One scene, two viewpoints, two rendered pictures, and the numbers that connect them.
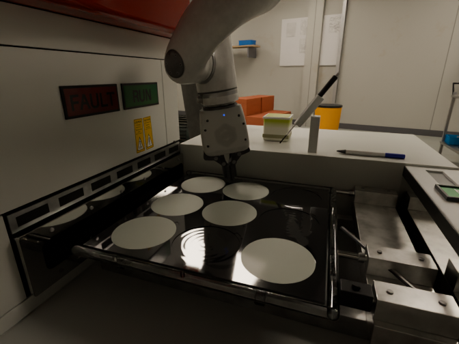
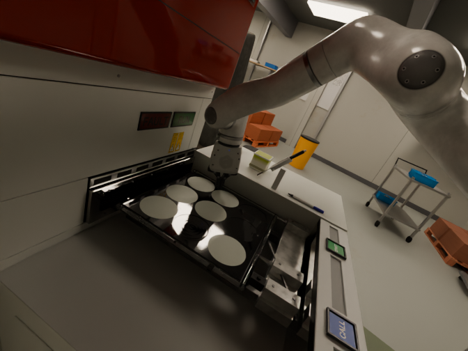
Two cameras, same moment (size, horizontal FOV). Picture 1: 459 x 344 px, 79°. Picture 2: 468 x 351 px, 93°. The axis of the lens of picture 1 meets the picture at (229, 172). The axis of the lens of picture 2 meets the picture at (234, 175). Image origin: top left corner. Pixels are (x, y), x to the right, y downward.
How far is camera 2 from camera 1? 0.18 m
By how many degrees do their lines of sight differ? 6
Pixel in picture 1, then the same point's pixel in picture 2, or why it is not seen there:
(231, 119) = (232, 154)
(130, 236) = (150, 207)
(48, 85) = (136, 111)
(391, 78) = (361, 136)
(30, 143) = (115, 141)
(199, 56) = (226, 120)
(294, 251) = (237, 248)
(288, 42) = not seen: hidden behind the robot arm
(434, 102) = (382, 164)
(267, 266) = (220, 252)
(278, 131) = (260, 165)
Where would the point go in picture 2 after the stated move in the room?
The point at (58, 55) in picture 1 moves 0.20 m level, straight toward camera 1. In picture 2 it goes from (146, 95) to (159, 123)
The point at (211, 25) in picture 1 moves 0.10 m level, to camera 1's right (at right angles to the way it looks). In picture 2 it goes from (239, 107) to (276, 122)
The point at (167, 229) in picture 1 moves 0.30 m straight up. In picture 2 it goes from (173, 210) to (205, 104)
